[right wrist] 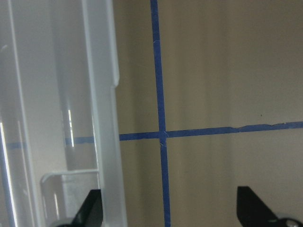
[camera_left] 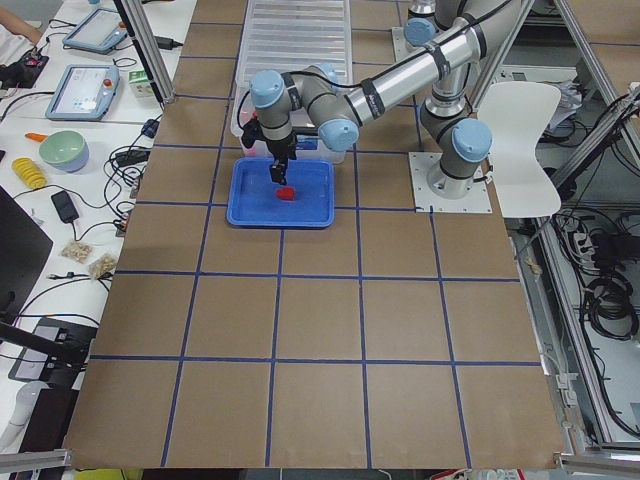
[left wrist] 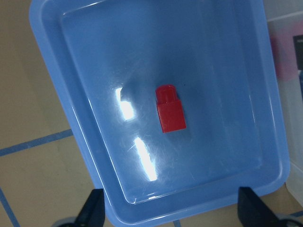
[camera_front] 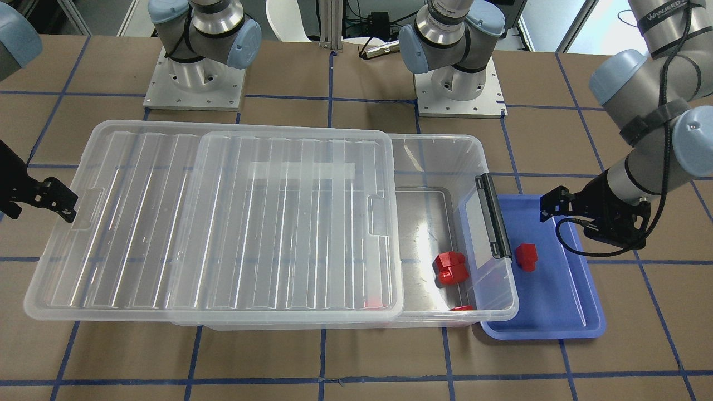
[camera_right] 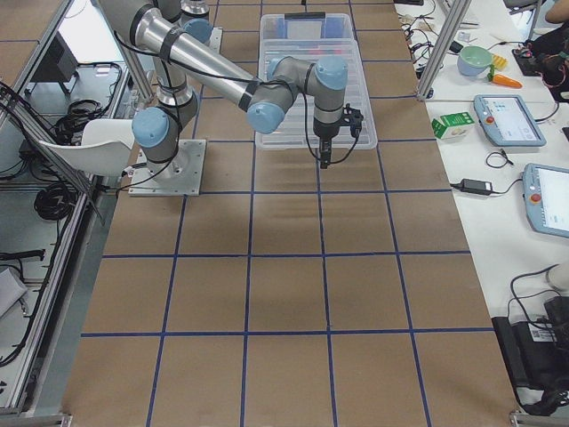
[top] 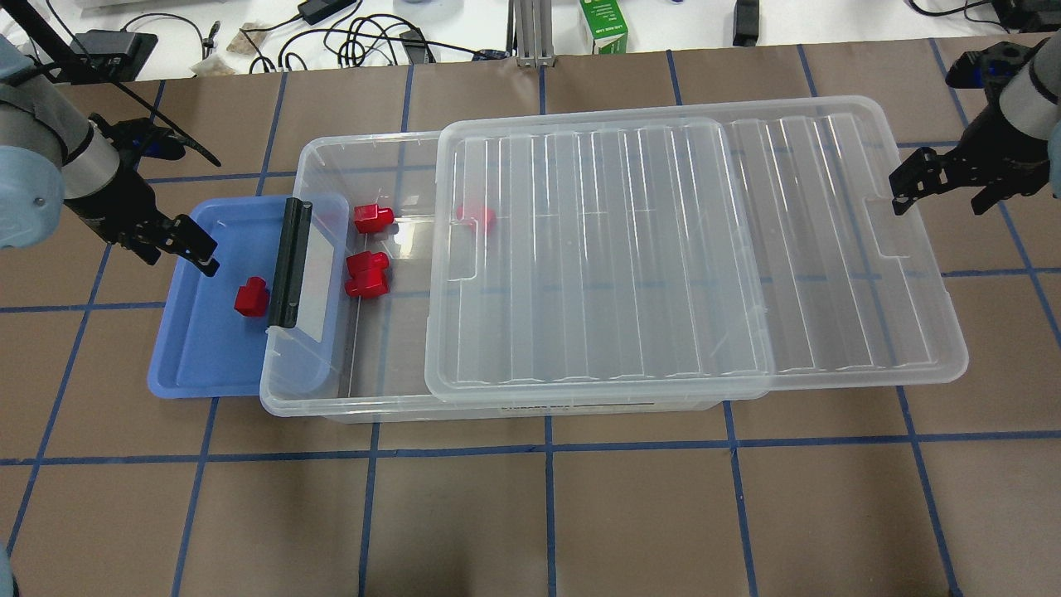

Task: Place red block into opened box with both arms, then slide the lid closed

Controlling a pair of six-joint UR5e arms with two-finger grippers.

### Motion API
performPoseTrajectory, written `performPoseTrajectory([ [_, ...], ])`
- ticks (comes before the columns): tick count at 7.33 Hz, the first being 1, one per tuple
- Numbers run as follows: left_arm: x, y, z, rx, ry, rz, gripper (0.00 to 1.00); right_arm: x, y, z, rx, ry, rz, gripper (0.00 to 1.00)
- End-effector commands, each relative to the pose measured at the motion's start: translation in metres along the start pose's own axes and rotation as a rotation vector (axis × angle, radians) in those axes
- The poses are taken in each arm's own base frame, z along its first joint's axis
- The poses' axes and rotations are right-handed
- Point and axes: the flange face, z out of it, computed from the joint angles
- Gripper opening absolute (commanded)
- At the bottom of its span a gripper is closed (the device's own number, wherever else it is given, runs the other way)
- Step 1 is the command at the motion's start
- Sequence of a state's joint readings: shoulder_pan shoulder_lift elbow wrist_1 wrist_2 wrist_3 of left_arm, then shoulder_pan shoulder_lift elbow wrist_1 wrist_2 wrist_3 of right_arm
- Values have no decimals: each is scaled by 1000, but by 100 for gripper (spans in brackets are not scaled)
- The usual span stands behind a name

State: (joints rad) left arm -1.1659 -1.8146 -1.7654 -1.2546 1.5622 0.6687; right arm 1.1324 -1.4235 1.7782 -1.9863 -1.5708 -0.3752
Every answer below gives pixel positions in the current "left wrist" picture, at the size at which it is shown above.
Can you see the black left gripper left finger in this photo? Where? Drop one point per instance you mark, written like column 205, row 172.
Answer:
column 92, row 213

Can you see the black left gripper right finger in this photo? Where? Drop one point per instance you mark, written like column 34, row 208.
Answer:
column 253, row 212

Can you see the red block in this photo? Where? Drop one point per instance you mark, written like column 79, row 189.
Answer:
column 170, row 110

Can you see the clear plastic storage box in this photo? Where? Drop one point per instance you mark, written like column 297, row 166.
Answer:
column 286, row 36

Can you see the blue plastic tray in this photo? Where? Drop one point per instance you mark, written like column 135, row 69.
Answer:
column 106, row 59

